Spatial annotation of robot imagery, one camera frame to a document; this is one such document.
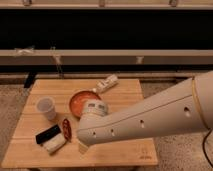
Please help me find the black rectangular block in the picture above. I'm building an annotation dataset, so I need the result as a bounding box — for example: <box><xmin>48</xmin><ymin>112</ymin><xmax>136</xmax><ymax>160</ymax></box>
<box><xmin>36</xmin><ymin>125</ymin><xmax>61</xmax><ymax>144</ymax></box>

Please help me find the white folded cloth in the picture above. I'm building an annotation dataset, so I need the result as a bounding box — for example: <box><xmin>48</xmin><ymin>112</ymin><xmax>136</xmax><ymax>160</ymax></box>
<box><xmin>43</xmin><ymin>133</ymin><xmax>66</xmax><ymax>154</ymax></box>

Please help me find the wooden table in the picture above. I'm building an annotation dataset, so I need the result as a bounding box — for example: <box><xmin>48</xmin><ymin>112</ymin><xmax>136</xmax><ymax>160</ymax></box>
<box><xmin>2</xmin><ymin>79</ymin><xmax>158</xmax><ymax>168</ymax></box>

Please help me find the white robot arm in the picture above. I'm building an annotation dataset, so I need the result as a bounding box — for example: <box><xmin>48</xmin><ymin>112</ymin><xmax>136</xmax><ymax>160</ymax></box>
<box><xmin>76</xmin><ymin>71</ymin><xmax>213</xmax><ymax>154</ymax></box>

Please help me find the orange bowl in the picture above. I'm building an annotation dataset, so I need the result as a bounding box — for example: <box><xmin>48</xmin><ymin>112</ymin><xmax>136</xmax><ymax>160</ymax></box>
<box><xmin>69</xmin><ymin>90</ymin><xmax>101</xmax><ymax>118</ymax></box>

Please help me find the white rail beam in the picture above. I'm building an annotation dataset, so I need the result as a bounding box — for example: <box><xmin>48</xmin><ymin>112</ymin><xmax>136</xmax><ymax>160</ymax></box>
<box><xmin>0</xmin><ymin>49</ymin><xmax>213</xmax><ymax>66</ymax></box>

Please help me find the black cable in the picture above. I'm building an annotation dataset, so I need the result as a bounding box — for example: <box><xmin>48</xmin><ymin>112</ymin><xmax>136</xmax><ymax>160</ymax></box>
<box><xmin>201</xmin><ymin>129</ymin><xmax>213</xmax><ymax>168</ymax></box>

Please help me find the red chili pepper toy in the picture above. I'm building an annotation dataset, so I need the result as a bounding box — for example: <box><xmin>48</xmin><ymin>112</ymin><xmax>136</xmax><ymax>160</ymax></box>
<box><xmin>62</xmin><ymin>119</ymin><xmax>72</xmax><ymax>141</ymax></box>

